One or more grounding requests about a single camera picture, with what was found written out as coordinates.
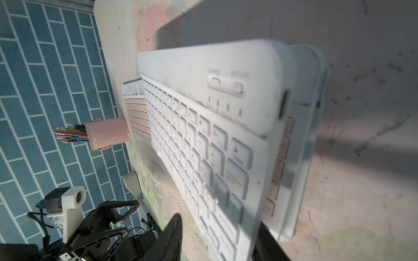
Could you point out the coloured pens bundle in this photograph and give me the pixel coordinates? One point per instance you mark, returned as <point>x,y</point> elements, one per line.
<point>72,134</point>

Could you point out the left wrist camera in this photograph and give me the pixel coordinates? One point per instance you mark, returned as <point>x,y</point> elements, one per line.
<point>64,207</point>

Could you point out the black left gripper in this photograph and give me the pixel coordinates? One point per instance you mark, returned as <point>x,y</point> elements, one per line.
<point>101,236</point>

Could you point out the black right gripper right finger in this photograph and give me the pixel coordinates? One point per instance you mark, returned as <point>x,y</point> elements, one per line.
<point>266,248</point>

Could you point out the pink pen holder cup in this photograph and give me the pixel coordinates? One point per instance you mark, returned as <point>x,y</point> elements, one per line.
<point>103,134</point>

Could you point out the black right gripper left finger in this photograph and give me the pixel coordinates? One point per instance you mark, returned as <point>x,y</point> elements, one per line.
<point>169,243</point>

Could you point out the white key keyboard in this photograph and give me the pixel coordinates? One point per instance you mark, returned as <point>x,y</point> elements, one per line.
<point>217,114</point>

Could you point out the pink keyboard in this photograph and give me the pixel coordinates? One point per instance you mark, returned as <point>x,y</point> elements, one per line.
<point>286,191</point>
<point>137,112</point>

